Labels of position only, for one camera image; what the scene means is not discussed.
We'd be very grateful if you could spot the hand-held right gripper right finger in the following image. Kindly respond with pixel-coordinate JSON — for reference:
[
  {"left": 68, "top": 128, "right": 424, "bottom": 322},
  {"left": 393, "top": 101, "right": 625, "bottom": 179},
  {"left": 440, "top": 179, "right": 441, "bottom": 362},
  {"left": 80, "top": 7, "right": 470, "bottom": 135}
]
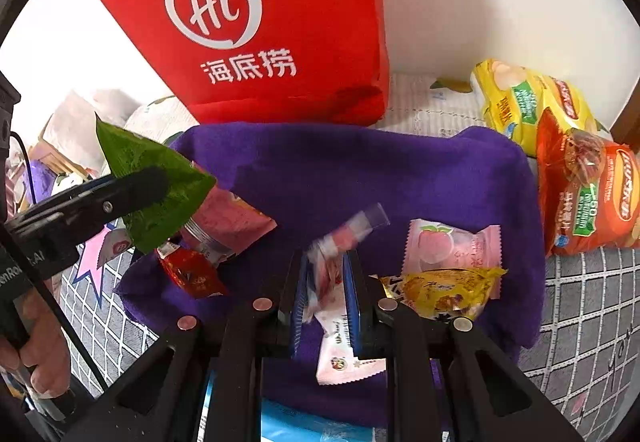
[{"left": 342, "top": 249, "right": 583, "bottom": 442}]

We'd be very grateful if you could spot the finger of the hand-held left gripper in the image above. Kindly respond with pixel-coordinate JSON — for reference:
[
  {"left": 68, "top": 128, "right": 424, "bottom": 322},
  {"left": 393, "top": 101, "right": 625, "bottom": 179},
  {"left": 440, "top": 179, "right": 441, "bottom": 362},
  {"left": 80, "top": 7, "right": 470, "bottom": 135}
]
[{"left": 5, "top": 167, "right": 171, "bottom": 244}]

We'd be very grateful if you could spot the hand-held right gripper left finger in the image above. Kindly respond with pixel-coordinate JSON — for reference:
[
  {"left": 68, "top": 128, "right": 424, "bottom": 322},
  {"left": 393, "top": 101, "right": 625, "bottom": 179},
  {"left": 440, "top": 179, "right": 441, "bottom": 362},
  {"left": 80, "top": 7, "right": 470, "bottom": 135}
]
[{"left": 65, "top": 249, "right": 308, "bottom": 442}]

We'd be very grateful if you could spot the long pink white snack packet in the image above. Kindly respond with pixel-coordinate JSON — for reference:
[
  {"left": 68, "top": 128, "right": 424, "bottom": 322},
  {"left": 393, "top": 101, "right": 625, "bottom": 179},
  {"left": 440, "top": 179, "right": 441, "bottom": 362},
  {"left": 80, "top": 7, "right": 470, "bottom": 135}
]
[{"left": 302, "top": 203, "right": 401, "bottom": 385}]

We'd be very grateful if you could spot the green snack packet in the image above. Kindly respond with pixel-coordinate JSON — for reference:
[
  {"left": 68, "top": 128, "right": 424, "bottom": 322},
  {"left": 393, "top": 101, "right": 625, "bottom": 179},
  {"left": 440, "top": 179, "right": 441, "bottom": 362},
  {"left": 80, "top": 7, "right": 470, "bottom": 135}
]
[{"left": 95, "top": 112, "right": 217, "bottom": 255}]

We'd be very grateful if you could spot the red snack packet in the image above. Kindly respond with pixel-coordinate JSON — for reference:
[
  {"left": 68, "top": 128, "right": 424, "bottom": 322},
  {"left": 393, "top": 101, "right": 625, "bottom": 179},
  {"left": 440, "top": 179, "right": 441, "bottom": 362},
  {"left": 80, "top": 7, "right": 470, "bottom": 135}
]
[{"left": 156, "top": 242, "right": 230, "bottom": 298}]

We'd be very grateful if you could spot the person's left hand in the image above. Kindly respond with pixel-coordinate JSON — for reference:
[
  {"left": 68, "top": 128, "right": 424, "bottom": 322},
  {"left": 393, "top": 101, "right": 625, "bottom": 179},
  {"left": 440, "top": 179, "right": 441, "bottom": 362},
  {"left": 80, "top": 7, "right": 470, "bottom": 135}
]
[{"left": 0, "top": 289, "right": 71, "bottom": 395}]

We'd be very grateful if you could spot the small yellow snack packet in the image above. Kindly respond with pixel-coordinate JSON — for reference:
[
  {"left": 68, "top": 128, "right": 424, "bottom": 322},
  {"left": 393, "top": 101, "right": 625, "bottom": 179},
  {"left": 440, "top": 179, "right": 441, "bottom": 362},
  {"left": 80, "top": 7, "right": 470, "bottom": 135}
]
[{"left": 380, "top": 267, "right": 507, "bottom": 323}]

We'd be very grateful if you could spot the white shopping bag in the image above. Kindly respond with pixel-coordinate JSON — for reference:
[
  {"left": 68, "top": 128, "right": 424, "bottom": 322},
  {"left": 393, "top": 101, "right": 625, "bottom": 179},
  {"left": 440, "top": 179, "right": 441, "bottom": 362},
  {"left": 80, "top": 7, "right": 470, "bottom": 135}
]
[{"left": 42, "top": 89, "right": 146, "bottom": 173}]

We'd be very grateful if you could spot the large crumpled pink snack packet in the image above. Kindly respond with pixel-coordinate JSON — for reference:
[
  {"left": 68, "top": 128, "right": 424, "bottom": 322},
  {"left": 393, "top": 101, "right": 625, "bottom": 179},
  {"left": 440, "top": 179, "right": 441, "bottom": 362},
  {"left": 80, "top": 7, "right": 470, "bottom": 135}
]
[{"left": 177, "top": 162, "right": 278, "bottom": 265}]

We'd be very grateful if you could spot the small pink peach snack packet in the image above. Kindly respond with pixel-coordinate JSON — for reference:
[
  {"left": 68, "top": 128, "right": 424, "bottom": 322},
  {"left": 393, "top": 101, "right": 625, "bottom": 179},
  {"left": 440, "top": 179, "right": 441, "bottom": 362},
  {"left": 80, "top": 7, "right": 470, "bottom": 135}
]
[{"left": 401, "top": 218, "right": 502, "bottom": 300}]

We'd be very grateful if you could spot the blue tissue pack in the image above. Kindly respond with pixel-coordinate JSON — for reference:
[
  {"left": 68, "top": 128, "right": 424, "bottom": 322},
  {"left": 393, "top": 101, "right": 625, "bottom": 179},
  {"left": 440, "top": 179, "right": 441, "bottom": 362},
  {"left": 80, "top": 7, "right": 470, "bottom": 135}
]
[{"left": 200, "top": 369, "right": 373, "bottom": 442}]

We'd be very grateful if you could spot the purple cloth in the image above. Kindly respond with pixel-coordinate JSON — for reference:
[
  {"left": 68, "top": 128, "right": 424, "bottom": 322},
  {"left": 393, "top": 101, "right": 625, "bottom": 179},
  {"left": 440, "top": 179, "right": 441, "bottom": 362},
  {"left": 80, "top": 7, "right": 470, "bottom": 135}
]
[{"left": 114, "top": 122, "right": 547, "bottom": 423}]

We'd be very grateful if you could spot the grey checked star blanket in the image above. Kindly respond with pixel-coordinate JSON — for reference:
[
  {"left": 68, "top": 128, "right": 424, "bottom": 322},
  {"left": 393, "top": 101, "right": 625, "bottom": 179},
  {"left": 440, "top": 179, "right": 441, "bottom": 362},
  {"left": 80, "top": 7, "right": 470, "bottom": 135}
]
[{"left": 52, "top": 217, "right": 640, "bottom": 403}]

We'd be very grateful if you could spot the yellow chips bag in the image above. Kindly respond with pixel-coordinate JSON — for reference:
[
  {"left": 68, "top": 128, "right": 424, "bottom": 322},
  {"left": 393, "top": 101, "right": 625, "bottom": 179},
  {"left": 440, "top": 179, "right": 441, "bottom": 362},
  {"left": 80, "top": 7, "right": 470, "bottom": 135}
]
[{"left": 472, "top": 59, "right": 611, "bottom": 153}]

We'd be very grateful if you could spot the red paper bag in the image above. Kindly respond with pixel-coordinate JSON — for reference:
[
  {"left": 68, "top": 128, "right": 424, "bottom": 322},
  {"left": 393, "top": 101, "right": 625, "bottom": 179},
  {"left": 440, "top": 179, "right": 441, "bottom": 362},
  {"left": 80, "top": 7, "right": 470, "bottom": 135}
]
[{"left": 82, "top": 0, "right": 391, "bottom": 127}]

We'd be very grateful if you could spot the orange chips bag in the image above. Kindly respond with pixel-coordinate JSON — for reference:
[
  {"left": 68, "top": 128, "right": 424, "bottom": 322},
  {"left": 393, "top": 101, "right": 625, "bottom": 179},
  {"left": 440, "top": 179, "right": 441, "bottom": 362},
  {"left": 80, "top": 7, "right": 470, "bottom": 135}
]
[{"left": 536, "top": 107, "right": 640, "bottom": 258}]

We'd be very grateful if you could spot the black cable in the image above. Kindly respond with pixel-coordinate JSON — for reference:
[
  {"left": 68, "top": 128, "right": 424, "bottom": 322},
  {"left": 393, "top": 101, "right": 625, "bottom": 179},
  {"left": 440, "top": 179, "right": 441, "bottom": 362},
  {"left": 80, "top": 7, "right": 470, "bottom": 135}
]
[{"left": 0, "top": 132, "right": 108, "bottom": 395}]

